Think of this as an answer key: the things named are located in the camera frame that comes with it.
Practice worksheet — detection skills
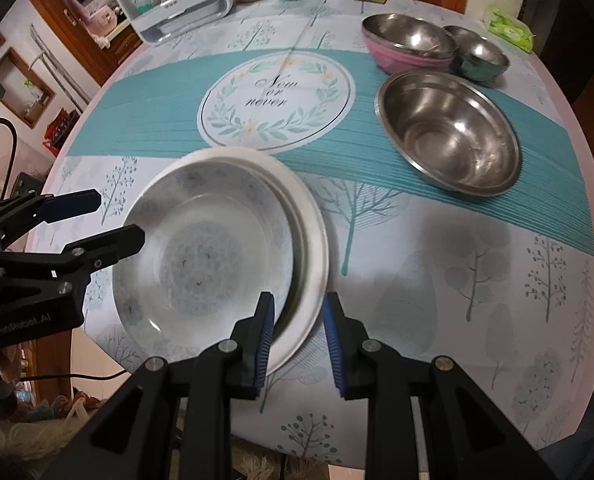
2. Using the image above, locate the tree print tablecloth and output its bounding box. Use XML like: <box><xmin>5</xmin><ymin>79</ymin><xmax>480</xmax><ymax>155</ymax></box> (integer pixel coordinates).
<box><xmin>47</xmin><ymin>0</ymin><xmax>594</xmax><ymax>458</ymax></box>

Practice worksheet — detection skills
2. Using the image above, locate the red basket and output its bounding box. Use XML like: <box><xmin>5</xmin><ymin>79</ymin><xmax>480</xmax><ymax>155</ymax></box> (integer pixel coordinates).
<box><xmin>44</xmin><ymin>110</ymin><xmax>80</xmax><ymax>153</ymax></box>

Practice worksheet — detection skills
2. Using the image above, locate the blue floral patterned plate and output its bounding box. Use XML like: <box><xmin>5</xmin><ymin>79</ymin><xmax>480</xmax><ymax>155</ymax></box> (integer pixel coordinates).
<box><xmin>112</xmin><ymin>156</ymin><xmax>304</xmax><ymax>362</ymax></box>

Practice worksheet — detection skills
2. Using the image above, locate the clear storage box white handle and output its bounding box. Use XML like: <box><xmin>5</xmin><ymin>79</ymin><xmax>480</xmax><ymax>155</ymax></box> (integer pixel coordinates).
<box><xmin>109</xmin><ymin>0</ymin><xmax>235</xmax><ymax>45</ymax></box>

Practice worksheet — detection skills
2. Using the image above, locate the large white plate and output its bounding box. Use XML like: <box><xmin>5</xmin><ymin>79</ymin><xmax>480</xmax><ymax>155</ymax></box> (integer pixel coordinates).
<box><xmin>169</xmin><ymin>146</ymin><xmax>332</xmax><ymax>377</ymax></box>

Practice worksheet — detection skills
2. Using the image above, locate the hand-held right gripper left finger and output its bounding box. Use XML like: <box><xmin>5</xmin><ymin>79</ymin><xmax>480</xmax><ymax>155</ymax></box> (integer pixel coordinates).
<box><xmin>42</xmin><ymin>291</ymin><xmax>278</xmax><ymax>480</ymax></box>

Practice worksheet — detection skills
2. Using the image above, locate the pink rice cooker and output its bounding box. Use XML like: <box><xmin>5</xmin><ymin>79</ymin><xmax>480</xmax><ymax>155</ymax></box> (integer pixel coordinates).
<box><xmin>79</xmin><ymin>2</ymin><xmax>121</xmax><ymax>37</ymax></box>

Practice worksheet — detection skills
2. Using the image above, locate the large steel bowl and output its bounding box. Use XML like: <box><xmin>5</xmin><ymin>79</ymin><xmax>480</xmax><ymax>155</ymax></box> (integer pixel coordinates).
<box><xmin>375</xmin><ymin>70</ymin><xmax>522</xmax><ymax>197</ymax></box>

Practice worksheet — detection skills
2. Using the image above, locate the black cable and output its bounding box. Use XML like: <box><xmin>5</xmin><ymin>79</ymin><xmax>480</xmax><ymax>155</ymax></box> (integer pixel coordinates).
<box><xmin>22</xmin><ymin>368</ymin><xmax>128</xmax><ymax>382</ymax></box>
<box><xmin>0</xmin><ymin>119</ymin><xmax>18</xmax><ymax>196</ymax></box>

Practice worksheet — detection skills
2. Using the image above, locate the green tissue pack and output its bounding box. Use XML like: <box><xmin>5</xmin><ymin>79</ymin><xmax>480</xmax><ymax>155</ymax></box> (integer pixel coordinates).
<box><xmin>484</xmin><ymin>5</ymin><xmax>535</xmax><ymax>53</ymax></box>

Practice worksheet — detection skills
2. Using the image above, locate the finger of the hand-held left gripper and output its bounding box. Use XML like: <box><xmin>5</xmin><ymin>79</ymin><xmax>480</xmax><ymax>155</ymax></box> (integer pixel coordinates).
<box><xmin>0</xmin><ymin>225</ymin><xmax>146</xmax><ymax>282</ymax></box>
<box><xmin>0</xmin><ymin>189</ymin><xmax>102</xmax><ymax>257</ymax></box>

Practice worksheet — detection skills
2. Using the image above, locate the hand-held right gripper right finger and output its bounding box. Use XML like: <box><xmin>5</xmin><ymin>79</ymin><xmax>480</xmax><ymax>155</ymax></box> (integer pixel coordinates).
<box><xmin>323</xmin><ymin>292</ymin><xmax>558</xmax><ymax>480</ymax></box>

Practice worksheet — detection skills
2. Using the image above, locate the pink steel bowl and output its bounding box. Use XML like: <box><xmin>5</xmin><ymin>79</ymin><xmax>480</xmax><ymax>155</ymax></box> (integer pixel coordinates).
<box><xmin>361</xmin><ymin>13</ymin><xmax>459</xmax><ymax>75</ymax></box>

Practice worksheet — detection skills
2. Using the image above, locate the small steel bowl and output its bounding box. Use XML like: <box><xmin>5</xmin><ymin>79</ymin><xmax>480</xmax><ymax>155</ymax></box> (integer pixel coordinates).
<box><xmin>443</xmin><ymin>25</ymin><xmax>510</xmax><ymax>85</ymax></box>

